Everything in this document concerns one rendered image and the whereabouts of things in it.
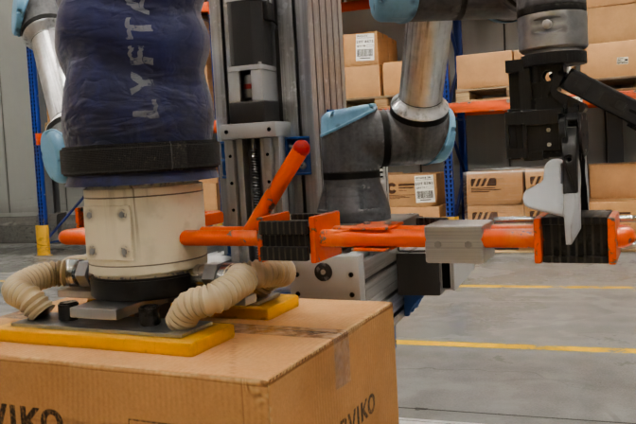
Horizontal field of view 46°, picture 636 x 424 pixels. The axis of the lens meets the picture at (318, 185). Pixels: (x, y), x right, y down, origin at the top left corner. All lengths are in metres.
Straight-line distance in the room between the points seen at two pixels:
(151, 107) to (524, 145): 0.48
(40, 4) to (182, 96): 0.91
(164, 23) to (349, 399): 0.56
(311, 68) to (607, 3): 6.59
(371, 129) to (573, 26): 0.69
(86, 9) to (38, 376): 0.47
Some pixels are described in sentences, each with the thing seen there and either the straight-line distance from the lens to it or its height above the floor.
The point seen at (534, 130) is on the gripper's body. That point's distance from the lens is 0.86.
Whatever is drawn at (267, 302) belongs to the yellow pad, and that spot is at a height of 0.96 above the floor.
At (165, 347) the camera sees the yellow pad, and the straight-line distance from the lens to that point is 0.96.
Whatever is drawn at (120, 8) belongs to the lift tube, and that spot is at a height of 1.38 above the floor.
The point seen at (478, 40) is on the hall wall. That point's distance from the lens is 9.51.
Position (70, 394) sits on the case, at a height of 0.90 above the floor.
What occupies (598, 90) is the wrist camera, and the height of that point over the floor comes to 1.23.
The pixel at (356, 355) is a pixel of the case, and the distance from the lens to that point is 1.04.
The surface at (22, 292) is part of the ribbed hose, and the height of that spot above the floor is 1.01.
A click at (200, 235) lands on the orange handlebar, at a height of 1.08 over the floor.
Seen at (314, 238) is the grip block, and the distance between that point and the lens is 0.94.
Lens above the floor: 1.18
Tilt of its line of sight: 3 degrees down
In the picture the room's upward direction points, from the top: 3 degrees counter-clockwise
